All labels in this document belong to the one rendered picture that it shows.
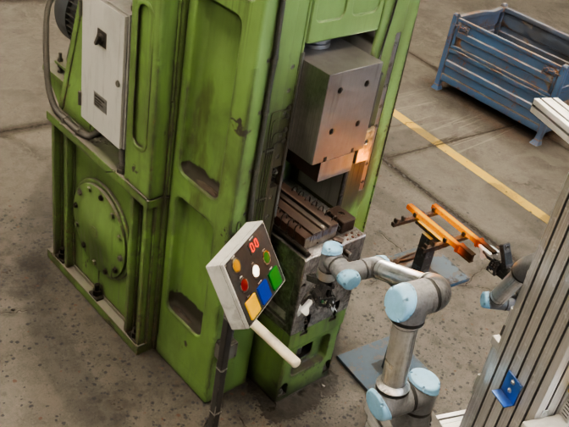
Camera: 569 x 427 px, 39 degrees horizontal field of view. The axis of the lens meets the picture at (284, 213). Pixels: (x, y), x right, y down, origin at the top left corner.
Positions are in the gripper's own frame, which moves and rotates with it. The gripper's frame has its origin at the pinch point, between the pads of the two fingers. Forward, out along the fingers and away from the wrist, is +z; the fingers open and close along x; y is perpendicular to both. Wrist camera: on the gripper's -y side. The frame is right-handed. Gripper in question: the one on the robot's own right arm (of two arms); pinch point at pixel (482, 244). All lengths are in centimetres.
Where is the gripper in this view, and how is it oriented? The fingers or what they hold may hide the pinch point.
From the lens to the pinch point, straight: 382.0
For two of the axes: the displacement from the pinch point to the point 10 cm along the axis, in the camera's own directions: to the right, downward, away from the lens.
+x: 8.2, -2.1, 5.3
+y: -1.5, 8.2, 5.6
